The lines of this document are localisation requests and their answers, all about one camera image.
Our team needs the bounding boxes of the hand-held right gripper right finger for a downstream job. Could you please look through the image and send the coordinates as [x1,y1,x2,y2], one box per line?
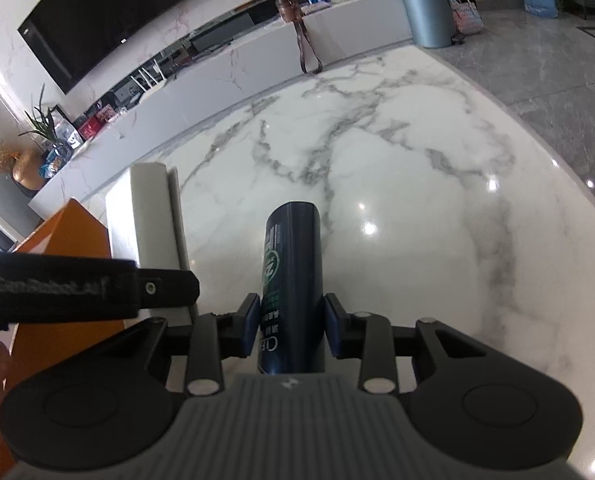
[325,293,484,396]

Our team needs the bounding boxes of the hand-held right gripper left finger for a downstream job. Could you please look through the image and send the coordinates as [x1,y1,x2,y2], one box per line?
[122,293,261,397]

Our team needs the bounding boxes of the orange cardboard box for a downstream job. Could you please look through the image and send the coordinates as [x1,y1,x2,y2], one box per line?
[0,197,139,466]

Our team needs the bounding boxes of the dark blue bottle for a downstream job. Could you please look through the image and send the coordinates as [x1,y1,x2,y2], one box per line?
[256,201,327,376]

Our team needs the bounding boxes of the white rectangular box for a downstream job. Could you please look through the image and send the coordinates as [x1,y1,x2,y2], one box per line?
[104,161,194,322]

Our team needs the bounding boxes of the gold vase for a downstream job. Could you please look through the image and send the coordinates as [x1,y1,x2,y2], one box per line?
[12,149,46,191]

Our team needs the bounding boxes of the dried yellow flowers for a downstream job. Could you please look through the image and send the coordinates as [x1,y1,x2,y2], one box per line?
[0,141,21,174]

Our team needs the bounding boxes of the red gift boxes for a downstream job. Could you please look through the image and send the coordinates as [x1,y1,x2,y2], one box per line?
[74,104,116,142]

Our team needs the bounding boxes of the green plant in glass vase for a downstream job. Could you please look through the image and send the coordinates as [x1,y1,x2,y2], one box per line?
[20,85,74,162]

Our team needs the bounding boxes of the white router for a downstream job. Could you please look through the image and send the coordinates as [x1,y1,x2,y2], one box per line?
[130,65,171,94]

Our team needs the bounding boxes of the white marble television console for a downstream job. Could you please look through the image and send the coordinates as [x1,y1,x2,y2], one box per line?
[27,0,419,222]

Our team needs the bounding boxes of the black flat television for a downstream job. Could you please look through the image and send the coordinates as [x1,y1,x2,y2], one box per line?
[17,0,213,95]

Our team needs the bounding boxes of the brown leather bag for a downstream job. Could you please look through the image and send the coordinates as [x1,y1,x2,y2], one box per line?
[275,0,325,75]

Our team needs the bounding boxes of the grey pedal trash can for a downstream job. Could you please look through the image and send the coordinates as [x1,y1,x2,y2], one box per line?
[394,0,459,50]

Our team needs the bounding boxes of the woven checked basket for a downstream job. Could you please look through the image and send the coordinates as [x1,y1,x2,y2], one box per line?
[449,0,485,35]

